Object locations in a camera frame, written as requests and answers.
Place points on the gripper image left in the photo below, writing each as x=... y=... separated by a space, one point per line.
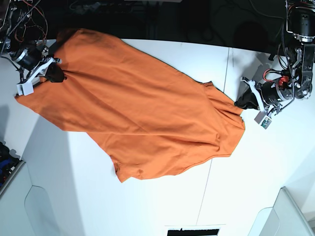
x=34 y=64

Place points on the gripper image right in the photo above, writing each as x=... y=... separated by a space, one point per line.
x=266 y=97

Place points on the orange t-shirt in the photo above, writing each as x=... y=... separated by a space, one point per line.
x=151 y=119

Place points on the bin with dark items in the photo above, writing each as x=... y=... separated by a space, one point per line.
x=8 y=163

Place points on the grey panel right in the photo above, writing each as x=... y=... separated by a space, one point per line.
x=284 y=218

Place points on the grey panel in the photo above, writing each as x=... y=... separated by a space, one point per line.
x=25 y=209
x=284 y=218

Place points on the white framed black slot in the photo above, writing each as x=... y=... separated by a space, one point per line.
x=196 y=230

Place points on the grey panel left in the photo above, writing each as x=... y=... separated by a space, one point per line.
x=25 y=209

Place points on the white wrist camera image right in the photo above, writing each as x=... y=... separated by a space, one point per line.
x=263 y=119

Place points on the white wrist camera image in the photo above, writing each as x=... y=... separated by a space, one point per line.
x=263 y=119
x=25 y=89

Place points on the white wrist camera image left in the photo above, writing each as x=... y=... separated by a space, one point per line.
x=25 y=89

